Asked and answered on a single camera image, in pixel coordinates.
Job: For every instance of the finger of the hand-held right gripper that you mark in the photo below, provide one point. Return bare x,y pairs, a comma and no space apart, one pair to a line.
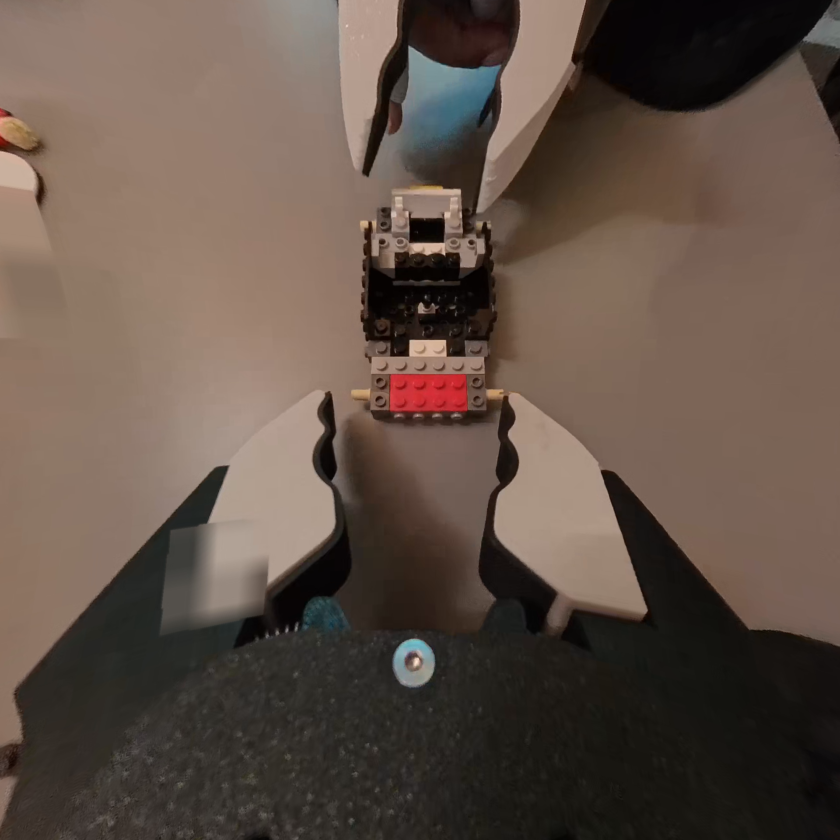
538,79
361,65

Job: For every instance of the toy brick car model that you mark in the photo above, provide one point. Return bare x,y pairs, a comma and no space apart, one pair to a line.
426,394

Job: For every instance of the person's right forearm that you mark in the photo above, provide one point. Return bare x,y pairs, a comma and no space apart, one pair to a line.
689,52

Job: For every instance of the small red studded piece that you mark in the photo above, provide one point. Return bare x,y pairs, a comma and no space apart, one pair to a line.
4,121

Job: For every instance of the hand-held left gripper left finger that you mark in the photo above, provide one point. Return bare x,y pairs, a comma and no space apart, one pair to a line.
282,485

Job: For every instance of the book stand with white base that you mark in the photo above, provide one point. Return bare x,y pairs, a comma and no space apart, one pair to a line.
16,174

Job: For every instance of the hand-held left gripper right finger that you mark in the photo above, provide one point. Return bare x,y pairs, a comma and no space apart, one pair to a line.
564,518

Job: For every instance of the small tan round piece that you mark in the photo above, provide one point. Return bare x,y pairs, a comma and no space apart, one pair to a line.
23,136

